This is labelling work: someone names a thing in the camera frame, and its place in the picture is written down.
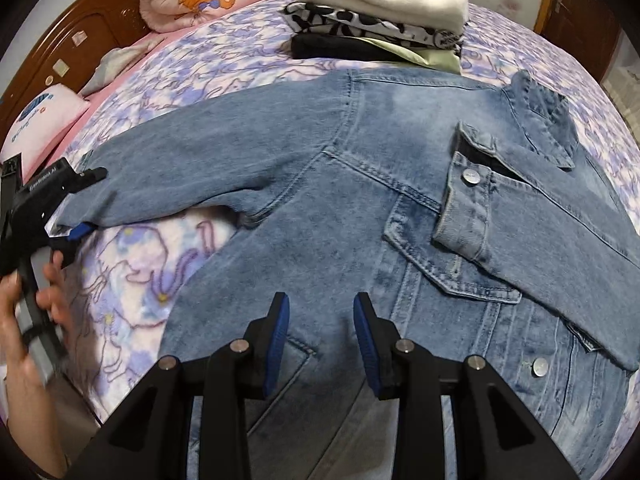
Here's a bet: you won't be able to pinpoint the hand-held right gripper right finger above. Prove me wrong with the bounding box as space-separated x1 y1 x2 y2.
352 291 583 480

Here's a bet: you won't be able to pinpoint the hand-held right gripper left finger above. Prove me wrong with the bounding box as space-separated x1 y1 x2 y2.
70 292 292 480

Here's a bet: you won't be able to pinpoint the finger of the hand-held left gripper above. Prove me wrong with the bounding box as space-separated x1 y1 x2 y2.
74 166 109 192
47 222 97 255

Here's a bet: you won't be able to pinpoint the blue denim jeans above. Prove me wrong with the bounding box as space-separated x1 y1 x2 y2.
52 67 640 480

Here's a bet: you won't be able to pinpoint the person's left forearm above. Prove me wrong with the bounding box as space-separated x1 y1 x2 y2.
0 375 69 480

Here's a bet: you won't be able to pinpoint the pink bed sheet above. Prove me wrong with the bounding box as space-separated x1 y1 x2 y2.
60 30 167 161

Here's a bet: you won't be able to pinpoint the pink pillow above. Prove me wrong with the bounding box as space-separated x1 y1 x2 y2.
0 84 91 171

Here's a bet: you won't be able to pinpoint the grey cloth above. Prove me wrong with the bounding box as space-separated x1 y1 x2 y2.
80 47 151 97

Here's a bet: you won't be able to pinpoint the wooden headboard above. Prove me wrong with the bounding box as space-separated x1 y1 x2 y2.
0 0 166 131

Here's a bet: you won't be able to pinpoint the purple cat print blanket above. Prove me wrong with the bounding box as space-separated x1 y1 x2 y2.
50 0 640 461

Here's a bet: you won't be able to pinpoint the folded black white patterned garment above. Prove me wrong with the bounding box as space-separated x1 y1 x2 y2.
282 2 466 52

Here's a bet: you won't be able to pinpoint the folded light green garment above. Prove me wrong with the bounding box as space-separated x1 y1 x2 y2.
350 35 461 76

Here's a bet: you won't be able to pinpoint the beige lace furniture cover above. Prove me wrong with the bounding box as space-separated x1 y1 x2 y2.
600 30 640 141

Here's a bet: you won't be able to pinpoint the wooden door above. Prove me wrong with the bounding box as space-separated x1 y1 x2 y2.
532 0 623 77

